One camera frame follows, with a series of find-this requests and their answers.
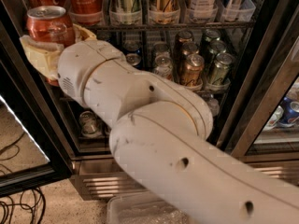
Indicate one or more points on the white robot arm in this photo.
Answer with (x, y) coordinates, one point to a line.
(159, 134)

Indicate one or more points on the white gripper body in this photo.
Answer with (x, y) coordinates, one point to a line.
(81, 66)

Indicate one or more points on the clear plastic bin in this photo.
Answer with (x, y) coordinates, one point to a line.
(143, 208)

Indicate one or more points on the top wire shelf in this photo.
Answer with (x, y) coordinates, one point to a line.
(170, 27)

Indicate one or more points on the red coke can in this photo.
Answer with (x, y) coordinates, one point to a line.
(87, 12)
(50, 24)

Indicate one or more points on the gold soda can front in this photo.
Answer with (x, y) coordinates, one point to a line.
(191, 70)

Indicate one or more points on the silver can bottom left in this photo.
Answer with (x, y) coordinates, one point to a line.
(89, 125)

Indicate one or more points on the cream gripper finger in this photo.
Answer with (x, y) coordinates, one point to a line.
(82, 34)
(43, 56)

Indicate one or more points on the steel fridge bottom grille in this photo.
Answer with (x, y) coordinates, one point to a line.
(102, 177)

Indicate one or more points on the open fridge glass door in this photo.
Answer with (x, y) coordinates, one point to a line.
(37, 154)

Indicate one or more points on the white green soda can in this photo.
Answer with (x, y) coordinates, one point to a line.
(163, 67)

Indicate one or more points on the water bottle bottom right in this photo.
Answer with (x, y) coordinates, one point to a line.
(214, 106)

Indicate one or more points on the pepsi can right fridge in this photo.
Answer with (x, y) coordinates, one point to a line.
(290, 112)

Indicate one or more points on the green soda can front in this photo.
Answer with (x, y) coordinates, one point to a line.
(218, 72)

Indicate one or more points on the gold tall can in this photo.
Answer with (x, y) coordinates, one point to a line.
(163, 11)

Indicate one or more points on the green tall can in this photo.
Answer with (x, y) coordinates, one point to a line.
(125, 12)

